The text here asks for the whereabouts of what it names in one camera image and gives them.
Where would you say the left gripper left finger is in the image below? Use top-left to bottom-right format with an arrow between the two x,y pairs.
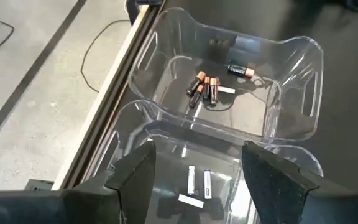
0,140 -> 157,224

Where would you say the clear plastic bin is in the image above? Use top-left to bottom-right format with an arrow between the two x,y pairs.
127,7 -> 324,144
88,99 -> 324,224

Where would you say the white battery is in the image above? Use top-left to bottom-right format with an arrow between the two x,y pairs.
203,169 -> 213,200
187,165 -> 196,196

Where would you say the black clamp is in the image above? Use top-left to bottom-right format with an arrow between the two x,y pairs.
125,0 -> 164,26

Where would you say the black copper Duracell battery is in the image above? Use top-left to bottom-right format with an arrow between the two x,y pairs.
188,83 -> 205,109
227,63 -> 256,78
186,70 -> 207,97
203,76 -> 211,101
209,77 -> 219,106

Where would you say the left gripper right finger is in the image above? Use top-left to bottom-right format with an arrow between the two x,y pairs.
241,140 -> 358,224

